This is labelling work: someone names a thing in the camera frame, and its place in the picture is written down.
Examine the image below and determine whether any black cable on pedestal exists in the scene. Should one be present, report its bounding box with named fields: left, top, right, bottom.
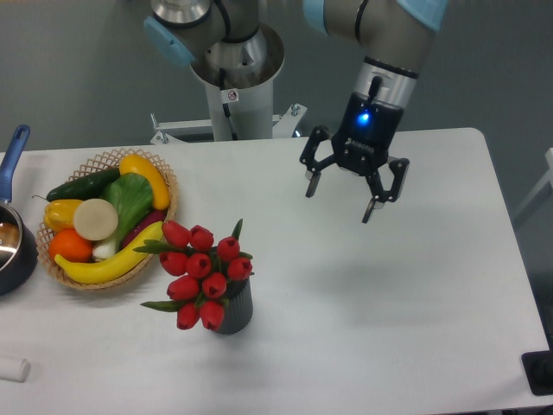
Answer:
left=218, top=67, right=238, bottom=142

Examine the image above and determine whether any orange fruit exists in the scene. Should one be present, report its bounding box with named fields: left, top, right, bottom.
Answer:
left=48, top=229, right=93, bottom=263

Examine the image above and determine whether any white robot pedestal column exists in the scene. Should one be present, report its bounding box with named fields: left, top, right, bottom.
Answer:
left=204, top=80, right=273, bottom=142

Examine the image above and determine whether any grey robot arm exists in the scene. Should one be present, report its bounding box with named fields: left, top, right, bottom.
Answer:
left=143, top=1, right=448, bottom=210

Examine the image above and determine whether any white metal base frame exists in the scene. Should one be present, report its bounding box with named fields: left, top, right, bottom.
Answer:
left=149, top=103, right=308, bottom=145

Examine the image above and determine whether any white furniture piece right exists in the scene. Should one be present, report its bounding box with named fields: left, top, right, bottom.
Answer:
left=512, top=148, right=552, bottom=228

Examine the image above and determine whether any white cylinder object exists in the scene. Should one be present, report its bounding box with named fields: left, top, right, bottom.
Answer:
left=0, top=355, right=31, bottom=383

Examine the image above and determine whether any yellow zucchini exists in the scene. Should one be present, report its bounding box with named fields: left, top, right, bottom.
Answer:
left=119, top=154, right=170, bottom=210

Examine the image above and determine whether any green bok choy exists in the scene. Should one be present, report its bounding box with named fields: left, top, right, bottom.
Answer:
left=92, top=173, right=153, bottom=262

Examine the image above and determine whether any beige round disc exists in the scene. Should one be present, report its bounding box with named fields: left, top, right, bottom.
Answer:
left=73, top=199, right=118, bottom=241

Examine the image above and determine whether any black device at table edge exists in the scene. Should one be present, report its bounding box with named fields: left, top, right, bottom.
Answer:
left=521, top=350, right=552, bottom=396

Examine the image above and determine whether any yellow bell pepper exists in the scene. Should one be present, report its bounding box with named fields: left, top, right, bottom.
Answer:
left=43, top=199, right=83, bottom=233

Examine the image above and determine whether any green cucumber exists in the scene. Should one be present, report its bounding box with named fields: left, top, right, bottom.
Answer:
left=33, top=168, right=120, bottom=202

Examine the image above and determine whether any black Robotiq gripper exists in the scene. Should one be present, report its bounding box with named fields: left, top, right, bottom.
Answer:
left=298, top=91, right=410, bottom=225

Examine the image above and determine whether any purple eggplant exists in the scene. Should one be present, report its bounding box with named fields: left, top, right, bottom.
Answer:
left=120, top=210, right=166, bottom=248

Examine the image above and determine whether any red tulip bouquet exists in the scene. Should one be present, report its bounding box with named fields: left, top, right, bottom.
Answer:
left=137, top=220, right=253, bottom=333

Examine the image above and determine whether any woven wicker basket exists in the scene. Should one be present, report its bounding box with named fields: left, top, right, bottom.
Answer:
left=35, top=148, right=179, bottom=290

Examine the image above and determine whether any long yellow squash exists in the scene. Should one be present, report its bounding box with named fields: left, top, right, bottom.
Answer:
left=54, top=221, right=163, bottom=285

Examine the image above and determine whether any blue handled saucepan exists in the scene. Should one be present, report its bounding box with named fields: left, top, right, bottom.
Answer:
left=1, top=124, right=38, bottom=296

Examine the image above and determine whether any dark grey ribbed vase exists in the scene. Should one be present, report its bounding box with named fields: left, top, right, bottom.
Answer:
left=215, top=279, right=253, bottom=335

